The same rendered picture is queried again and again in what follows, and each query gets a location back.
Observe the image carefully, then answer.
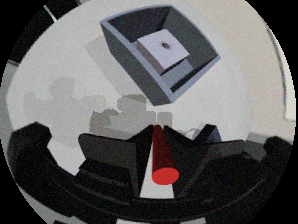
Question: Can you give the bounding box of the white square plate with hole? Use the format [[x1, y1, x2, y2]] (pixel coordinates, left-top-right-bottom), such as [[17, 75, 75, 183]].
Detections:
[[136, 30, 189, 76]]

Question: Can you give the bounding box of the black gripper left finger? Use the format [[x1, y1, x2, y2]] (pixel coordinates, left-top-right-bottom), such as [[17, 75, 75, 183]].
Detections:
[[77, 125, 154, 197]]

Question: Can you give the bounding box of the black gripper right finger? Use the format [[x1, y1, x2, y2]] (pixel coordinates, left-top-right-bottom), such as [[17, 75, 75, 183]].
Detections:
[[162, 124, 245, 198]]

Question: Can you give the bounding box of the red peg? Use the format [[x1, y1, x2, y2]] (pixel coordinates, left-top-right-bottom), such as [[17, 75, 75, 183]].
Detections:
[[152, 124, 180, 185]]

